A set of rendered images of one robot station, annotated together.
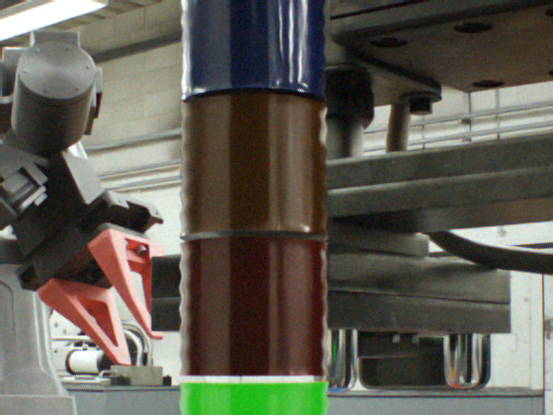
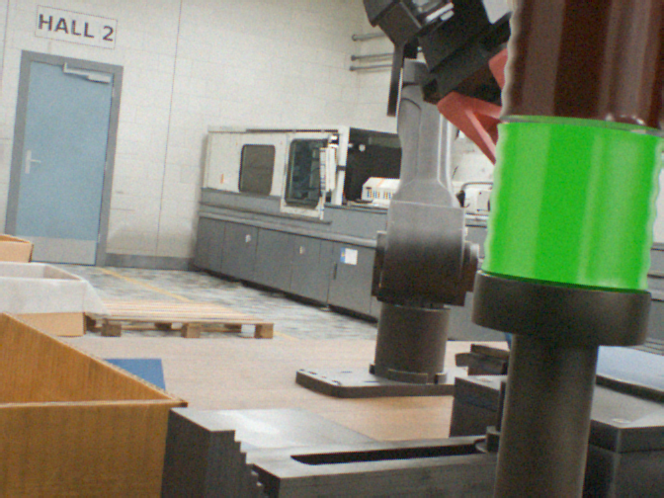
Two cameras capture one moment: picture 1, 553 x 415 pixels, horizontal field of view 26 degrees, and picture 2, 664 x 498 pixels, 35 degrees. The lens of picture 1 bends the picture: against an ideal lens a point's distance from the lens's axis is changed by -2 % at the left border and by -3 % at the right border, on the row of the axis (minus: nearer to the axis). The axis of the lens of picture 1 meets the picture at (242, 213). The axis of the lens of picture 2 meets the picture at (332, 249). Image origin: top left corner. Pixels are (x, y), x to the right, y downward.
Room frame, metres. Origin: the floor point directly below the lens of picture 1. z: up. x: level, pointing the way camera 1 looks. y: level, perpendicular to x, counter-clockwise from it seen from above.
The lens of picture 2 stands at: (0.06, -0.02, 1.06)
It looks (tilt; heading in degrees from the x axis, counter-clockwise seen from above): 3 degrees down; 17
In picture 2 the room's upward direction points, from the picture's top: 6 degrees clockwise
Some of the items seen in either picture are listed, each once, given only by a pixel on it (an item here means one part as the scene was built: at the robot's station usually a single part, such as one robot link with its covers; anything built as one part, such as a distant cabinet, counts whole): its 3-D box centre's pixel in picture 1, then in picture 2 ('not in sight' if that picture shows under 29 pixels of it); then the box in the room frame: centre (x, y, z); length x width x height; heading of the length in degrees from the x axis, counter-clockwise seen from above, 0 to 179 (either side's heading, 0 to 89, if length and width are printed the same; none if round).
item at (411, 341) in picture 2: not in sight; (411, 343); (0.97, 0.17, 0.94); 0.20 x 0.07 x 0.08; 141
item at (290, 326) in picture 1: (254, 309); (590, 53); (0.31, 0.00, 1.10); 0.04 x 0.04 x 0.03
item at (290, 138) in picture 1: (253, 173); not in sight; (0.31, 0.00, 1.14); 0.04 x 0.04 x 0.03
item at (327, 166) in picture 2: not in sight; (330, 170); (9.10, 2.78, 1.27); 0.23 x 0.18 x 0.38; 138
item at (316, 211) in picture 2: not in sight; (302, 174); (9.43, 3.15, 1.21); 0.86 x 0.10 x 0.79; 48
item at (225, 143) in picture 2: not in sight; (301, 173); (10.43, 3.50, 1.24); 2.95 x 0.98 x 0.90; 48
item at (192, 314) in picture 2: not in sight; (163, 319); (6.67, 3.12, 0.07); 1.20 x 1.00 x 0.14; 140
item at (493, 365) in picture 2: not in sight; (514, 370); (0.63, 0.04, 0.98); 0.07 x 0.02 x 0.01; 51
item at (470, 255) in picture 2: not in sight; (423, 272); (0.96, 0.16, 1.00); 0.09 x 0.06 x 0.06; 104
